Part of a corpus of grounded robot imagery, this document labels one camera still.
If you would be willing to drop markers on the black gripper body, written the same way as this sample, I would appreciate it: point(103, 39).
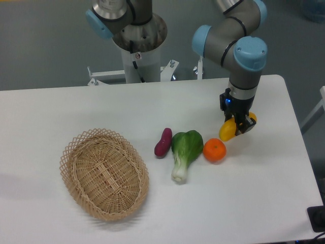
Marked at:
point(238, 106)

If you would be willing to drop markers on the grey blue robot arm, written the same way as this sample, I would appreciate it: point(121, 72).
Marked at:
point(229, 45)

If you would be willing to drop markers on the orange tangerine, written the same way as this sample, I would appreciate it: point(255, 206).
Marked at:
point(214, 150)

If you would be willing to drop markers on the green bok choy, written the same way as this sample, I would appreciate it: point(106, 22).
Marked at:
point(186, 148)

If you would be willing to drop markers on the purple sweet potato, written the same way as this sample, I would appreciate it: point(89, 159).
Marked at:
point(164, 144)

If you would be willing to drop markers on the white furniture leg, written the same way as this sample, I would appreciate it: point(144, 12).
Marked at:
point(314, 114)

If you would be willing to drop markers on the black device at edge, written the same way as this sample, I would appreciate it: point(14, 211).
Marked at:
point(316, 217)

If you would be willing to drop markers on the woven wicker basket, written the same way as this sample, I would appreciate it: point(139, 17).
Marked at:
point(104, 174)

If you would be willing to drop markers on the white metal base frame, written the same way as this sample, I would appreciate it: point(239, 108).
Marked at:
point(167, 73)

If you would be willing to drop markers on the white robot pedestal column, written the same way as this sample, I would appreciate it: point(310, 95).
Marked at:
point(140, 49)

